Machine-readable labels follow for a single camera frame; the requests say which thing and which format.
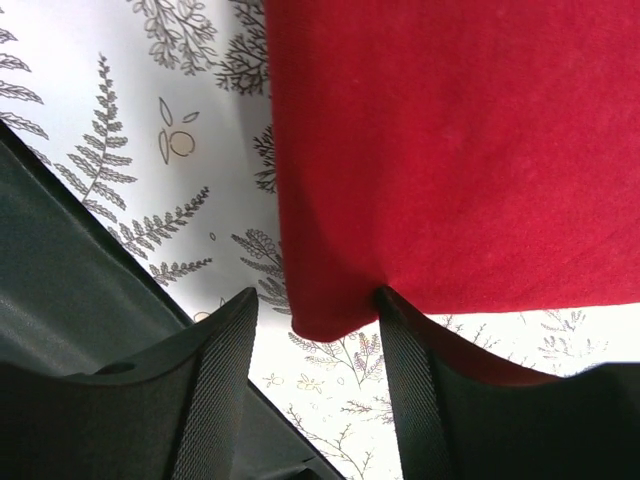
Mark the floral table mat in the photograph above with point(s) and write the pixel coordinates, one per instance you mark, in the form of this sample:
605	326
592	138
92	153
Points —
157	117

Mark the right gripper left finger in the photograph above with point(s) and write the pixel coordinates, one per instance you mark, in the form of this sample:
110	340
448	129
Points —
171	411

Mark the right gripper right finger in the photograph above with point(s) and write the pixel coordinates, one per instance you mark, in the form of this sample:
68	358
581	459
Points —
461	412

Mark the red t shirt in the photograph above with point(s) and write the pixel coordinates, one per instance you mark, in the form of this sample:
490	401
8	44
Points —
473	156

